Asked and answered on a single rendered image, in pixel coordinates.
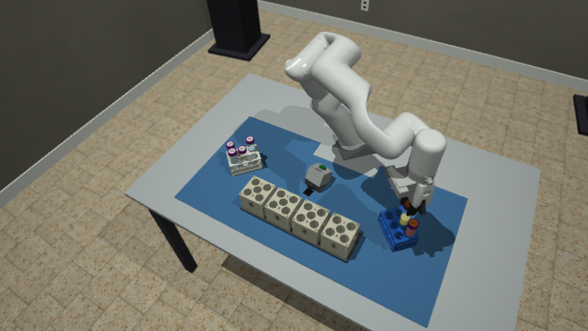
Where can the beige bucket adapter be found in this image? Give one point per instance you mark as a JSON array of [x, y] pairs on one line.
[[336, 232], [309, 221], [256, 194], [282, 207]]

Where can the blue tube rack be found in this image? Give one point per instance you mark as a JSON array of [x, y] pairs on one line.
[[400, 240]]

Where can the blue bench mat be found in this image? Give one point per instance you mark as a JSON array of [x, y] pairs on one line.
[[405, 281]]

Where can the white tube rack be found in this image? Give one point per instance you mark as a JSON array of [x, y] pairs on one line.
[[255, 162]]

